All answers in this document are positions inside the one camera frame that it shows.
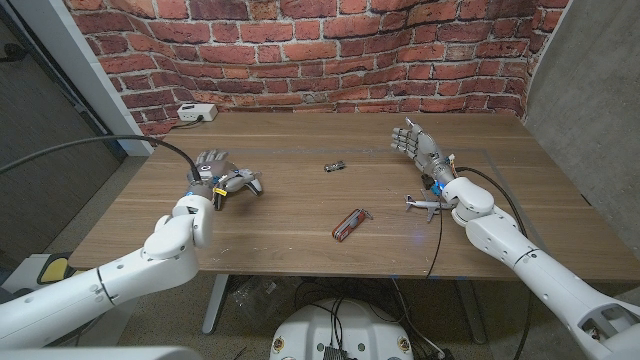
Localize black floor cable bundle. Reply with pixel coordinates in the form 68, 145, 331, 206
294, 278, 401, 324

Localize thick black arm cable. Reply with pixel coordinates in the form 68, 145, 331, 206
0, 133, 203, 182
455, 165, 534, 360

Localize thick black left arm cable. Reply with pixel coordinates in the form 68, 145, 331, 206
0, 133, 203, 182

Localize white toy airplane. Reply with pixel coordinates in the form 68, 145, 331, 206
404, 189, 454, 223

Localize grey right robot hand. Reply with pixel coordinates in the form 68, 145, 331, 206
390, 117, 457, 185

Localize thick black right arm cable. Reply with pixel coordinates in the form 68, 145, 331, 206
455, 165, 534, 360

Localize grey table leg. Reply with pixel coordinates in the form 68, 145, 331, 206
201, 273, 231, 335
454, 279, 489, 345

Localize red folding multi-tool screwdriver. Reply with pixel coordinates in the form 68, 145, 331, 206
331, 207, 374, 243

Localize white door frame post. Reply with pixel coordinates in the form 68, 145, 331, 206
9, 0, 154, 157

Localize white robot torso edge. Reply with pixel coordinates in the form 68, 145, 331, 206
0, 346, 204, 360

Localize white yellow foot pedal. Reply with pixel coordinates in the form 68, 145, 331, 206
9, 252, 76, 294

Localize black power strip cable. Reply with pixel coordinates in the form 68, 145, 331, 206
169, 115, 204, 130

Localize black door handle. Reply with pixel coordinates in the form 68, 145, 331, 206
0, 42, 30, 64

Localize white floor cable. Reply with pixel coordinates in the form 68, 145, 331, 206
391, 278, 444, 357

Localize white black game controller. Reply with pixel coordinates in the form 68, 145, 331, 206
212, 168, 264, 212

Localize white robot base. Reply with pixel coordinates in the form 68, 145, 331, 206
269, 298, 415, 360

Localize white power strip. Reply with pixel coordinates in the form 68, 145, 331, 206
176, 102, 219, 123

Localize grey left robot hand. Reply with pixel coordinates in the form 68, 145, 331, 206
185, 148, 241, 201

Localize thin black right camera cable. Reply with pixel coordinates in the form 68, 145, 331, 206
427, 207, 445, 279

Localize clear plastic bag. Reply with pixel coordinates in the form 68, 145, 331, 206
232, 277, 296, 321

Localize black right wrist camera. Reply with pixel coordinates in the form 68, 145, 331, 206
421, 172, 446, 197

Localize red brick printed backdrop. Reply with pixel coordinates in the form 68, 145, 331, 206
62, 0, 571, 149

